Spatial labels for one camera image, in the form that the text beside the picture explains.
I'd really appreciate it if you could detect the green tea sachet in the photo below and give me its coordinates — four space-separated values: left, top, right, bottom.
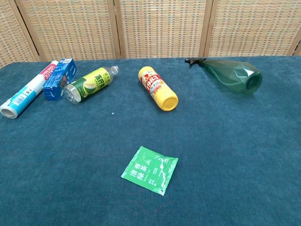
120 145 179 196

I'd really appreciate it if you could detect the blue cardboard box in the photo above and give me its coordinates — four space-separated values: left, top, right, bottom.
42 58 78 102

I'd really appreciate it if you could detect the woven folding screen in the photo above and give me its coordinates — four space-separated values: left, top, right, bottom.
0 0 301 69

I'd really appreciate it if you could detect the clear bottle with green label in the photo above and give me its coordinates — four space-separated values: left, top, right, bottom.
63 65 120 104

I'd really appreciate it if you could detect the yellow plastic bottle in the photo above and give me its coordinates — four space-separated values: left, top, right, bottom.
138 66 179 112

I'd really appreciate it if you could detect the blue table cloth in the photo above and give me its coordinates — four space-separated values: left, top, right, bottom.
0 56 301 226

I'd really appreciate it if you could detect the green spray bottle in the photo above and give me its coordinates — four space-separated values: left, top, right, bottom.
184 57 263 96

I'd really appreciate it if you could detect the white roll with blue label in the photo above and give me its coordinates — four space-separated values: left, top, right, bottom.
0 60 60 119

